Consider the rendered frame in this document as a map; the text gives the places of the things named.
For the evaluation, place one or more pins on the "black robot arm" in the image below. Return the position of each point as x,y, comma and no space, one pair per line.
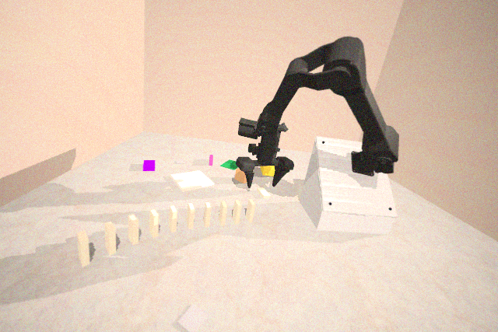
344,73

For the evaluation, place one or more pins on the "small magenta block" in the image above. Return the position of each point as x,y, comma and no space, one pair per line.
149,165

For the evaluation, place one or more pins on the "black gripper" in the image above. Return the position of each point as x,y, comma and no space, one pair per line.
266,157

